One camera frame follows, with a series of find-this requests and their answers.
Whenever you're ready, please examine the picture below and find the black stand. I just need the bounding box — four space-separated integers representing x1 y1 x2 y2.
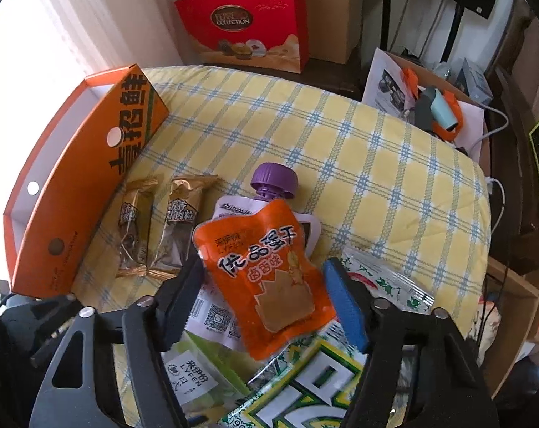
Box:
359 0 415 50

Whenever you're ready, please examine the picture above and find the open cardboard bin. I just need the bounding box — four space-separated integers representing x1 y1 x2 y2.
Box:
483 256 539 397

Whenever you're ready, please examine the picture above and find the dark wooden headboard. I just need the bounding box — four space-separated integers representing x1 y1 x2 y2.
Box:
485 65 539 277

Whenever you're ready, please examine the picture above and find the small green white packet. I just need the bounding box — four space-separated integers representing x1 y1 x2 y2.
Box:
341 246 434 315

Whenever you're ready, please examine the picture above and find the light green snack packet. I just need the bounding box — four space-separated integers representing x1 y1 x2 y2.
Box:
160 332 252 428

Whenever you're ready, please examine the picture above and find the orange snack packet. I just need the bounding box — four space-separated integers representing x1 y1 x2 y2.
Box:
193 199 338 362

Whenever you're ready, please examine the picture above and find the orange cardboard box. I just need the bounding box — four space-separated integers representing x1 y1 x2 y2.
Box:
2 66 171 299

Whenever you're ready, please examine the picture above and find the large green yellow packet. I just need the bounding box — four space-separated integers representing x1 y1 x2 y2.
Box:
218 321 417 428

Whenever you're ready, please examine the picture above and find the white charging cable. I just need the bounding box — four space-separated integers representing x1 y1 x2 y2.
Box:
466 107 508 233

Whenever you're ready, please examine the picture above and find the grey blue box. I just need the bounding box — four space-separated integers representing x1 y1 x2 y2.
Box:
457 59 493 103

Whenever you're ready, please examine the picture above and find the open cardboard box with tools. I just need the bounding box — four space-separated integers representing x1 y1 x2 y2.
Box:
363 49 490 161

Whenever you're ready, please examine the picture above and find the brown snack packet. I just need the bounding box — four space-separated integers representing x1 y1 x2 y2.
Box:
117 177 159 279
147 175 219 277

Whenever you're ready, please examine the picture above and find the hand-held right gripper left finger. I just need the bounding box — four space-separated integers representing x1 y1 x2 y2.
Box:
29 256 205 428

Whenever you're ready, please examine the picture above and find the red chocolate gift box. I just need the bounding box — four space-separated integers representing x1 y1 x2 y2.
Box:
174 0 311 74

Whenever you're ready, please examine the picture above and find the light blue cylinder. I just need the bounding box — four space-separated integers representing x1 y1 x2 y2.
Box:
431 89 459 130

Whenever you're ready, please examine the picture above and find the purple capped drink pouch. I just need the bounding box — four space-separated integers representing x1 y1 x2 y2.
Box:
184 163 321 351

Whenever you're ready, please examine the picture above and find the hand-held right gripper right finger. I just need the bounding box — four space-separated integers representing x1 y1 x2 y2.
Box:
323 256 493 428

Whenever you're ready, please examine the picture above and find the printed paper sheet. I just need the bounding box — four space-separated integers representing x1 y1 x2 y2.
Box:
362 47 419 114

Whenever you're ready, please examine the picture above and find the large brown cardboard box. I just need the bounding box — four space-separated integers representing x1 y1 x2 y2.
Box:
207 0 366 65

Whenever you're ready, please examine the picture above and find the orange plastic piece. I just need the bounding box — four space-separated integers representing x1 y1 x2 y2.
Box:
401 68 419 94
432 91 463 141

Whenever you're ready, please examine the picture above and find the yellow plaid blanket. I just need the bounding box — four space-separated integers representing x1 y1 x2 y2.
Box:
71 66 493 428

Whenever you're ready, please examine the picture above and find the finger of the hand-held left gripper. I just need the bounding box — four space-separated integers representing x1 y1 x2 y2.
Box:
0 293 80 366

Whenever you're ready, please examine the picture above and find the white curtain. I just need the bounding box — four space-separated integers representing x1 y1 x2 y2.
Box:
11 0 185 99

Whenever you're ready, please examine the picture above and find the grey tool handle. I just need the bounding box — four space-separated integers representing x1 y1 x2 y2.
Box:
412 87 439 132

